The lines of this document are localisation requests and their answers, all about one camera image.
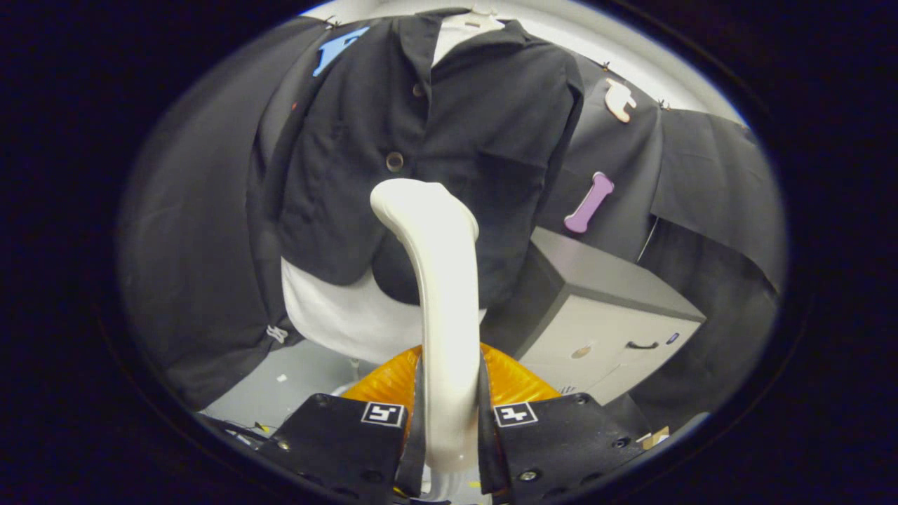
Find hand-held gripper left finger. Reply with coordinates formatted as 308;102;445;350
254;344;426;502

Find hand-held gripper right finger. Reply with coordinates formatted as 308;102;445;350
479;342;650;505

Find black blazer jacket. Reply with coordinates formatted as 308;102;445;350
249;8;585;313

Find white dress form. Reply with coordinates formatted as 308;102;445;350
281;6;506;365

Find grey beige cabinet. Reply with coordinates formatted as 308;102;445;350
481;226;706;406

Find black backdrop cloth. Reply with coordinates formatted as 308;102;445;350
116;15;786;432

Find black floor cables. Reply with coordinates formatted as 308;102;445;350
200;414;274;450

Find thin white wall cable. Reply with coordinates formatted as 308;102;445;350
635;216;660;264

